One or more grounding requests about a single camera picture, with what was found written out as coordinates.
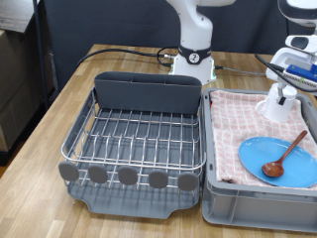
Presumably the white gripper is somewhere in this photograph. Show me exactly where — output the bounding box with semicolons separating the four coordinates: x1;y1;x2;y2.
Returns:
265;48;317;107

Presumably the blue plastic plate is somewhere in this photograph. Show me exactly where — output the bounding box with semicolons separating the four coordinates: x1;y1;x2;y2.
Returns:
238;136;317;189

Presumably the brown wooden spoon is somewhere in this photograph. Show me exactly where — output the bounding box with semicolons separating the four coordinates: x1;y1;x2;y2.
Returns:
261;129;309;179

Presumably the white mug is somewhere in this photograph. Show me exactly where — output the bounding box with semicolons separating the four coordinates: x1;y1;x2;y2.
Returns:
256;82;298;124

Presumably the pink checked towel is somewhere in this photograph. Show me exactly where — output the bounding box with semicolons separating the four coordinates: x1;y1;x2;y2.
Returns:
209;89;317;191

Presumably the grey plastic crate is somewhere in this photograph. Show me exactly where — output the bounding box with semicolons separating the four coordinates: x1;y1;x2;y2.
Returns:
201;87;317;234

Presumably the dark grey cutlery holder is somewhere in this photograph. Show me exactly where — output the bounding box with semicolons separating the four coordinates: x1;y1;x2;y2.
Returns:
93;70;203;116

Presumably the grey drain tray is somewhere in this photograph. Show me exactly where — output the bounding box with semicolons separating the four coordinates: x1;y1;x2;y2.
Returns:
66;98;203;220

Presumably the cardboard box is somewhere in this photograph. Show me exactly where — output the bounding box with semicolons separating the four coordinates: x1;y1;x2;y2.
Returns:
0;29;55;112
0;95;48;154

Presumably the wooden shelf board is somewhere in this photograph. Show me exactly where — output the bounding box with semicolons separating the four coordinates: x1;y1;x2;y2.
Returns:
0;0;37;35

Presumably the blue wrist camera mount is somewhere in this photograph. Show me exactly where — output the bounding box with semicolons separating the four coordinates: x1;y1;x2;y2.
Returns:
282;63;317;88

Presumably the grey cable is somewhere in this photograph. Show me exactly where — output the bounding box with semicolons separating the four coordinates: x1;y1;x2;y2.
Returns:
214;65;269;77

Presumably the looped black cable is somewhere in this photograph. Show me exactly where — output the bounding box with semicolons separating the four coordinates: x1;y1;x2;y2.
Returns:
156;46;180;69

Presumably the long black table cable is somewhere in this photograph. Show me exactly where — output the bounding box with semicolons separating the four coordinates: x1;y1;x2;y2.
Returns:
76;48;167;67

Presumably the metal wire dish rack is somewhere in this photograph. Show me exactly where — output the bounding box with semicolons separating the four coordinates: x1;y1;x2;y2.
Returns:
57;87;208;199

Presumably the black metal shelf post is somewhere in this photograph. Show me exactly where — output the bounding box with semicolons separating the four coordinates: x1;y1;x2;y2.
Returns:
32;0;52;112

